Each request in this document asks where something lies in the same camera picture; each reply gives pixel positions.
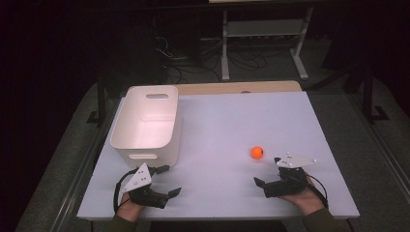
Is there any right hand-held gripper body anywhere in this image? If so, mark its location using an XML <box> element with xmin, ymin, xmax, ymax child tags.
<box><xmin>264</xmin><ymin>152</ymin><xmax>317</xmax><ymax>198</ymax></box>

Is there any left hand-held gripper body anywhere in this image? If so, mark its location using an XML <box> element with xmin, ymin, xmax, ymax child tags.
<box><xmin>117</xmin><ymin>162</ymin><xmax>169</xmax><ymax>209</ymax></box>

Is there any orange ball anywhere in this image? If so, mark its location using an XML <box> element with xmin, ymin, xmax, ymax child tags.
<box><xmin>250</xmin><ymin>146</ymin><xmax>265</xmax><ymax>160</ymax></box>

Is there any white plastic bin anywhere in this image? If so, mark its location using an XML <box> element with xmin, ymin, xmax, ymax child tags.
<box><xmin>109</xmin><ymin>84</ymin><xmax>183</xmax><ymax>170</ymax></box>

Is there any person's right hand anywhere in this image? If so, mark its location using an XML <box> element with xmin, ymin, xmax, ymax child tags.
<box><xmin>279</xmin><ymin>175</ymin><xmax>325</xmax><ymax>217</ymax></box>

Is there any person's left hand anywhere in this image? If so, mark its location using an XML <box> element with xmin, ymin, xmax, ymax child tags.
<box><xmin>115</xmin><ymin>192</ymin><xmax>145</xmax><ymax>223</ymax></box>

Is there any white work board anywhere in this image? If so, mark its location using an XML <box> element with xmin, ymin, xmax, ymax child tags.
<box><xmin>76</xmin><ymin>91</ymin><xmax>361</xmax><ymax>222</ymax></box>

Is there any wooden table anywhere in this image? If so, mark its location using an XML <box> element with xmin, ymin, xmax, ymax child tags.
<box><xmin>175</xmin><ymin>80</ymin><xmax>303</xmax><ymax>96</ymax></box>

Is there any black stand leg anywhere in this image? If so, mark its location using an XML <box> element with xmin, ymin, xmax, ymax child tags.
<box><xmin>361</xmin><ymin>64</ymin><xmax>391</xmax><ymax>124</ymax></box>
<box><xmin>86</xmin><ymin>72</ymin><xmax>108</xmax><ymax>128</ymax></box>

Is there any grey metal stand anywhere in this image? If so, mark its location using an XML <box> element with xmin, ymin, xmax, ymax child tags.
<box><xmin>220</xmin><ymin>6</ymin><xmax>314</xmax><ymax>82</ymax></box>

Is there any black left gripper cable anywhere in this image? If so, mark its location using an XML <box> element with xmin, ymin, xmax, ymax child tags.
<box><xmin>112</xmin><ymin>168</ymin><xmax>143</xmax><ymax>215</ymax></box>

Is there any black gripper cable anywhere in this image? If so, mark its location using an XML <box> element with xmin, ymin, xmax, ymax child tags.
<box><xmin>304</xmin><ymin>173</ymin><xmax>329</xmax><ymax>209</ymax></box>
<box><xmin>112</xmin><ymin>168</ymin><xmax>143</xmax><ymax>215</ymax></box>

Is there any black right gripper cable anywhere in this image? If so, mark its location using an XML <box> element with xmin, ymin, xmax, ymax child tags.
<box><xmin>304</xmin><ymin>173</ymin><xmax>329</xmax><ymax>209</ymax></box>

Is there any tangle of black floor cables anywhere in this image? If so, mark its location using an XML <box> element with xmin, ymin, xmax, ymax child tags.
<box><xmin>154</xmin><ymin>34</ymin><xmax>269</xmax><ymax>85</ymax></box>

